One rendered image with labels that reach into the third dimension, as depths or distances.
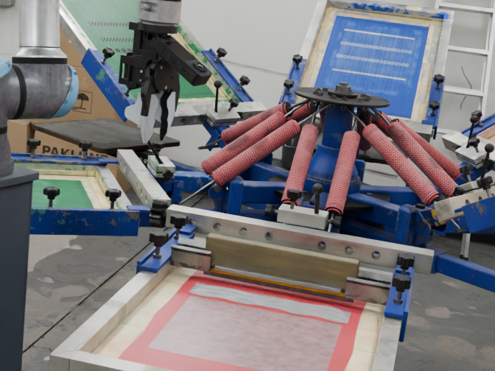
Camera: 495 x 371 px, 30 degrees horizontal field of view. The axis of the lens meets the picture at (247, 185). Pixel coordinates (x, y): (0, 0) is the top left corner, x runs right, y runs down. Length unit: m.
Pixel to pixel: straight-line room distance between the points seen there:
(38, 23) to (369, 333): 0.95
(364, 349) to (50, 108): 0.83
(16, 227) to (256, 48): 4.40
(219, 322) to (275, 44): 4.43
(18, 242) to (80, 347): 0.41
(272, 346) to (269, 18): 4.54
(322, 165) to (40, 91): 1.14
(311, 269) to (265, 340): 0.29
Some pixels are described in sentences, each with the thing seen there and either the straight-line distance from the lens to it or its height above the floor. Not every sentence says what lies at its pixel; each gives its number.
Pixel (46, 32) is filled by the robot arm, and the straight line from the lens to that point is 2.00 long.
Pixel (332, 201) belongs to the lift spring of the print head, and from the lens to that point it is 2.54.
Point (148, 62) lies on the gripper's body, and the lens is 1.65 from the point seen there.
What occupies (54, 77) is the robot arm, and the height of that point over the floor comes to 1.40.
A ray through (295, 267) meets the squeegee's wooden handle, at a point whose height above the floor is 1.02.
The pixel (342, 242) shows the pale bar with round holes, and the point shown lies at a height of 1.03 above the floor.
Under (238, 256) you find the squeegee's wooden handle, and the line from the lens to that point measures 2.14.
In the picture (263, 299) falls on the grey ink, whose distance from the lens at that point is 2.07.
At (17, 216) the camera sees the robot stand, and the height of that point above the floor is 1.11.
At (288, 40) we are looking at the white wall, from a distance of 6.23.
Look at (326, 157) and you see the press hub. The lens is 2.86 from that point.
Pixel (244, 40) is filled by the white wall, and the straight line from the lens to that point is 6.29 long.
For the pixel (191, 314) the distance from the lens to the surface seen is 1.96.
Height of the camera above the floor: 1.71
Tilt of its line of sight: 14 degrees down
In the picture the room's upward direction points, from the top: 7 degrees clockwise
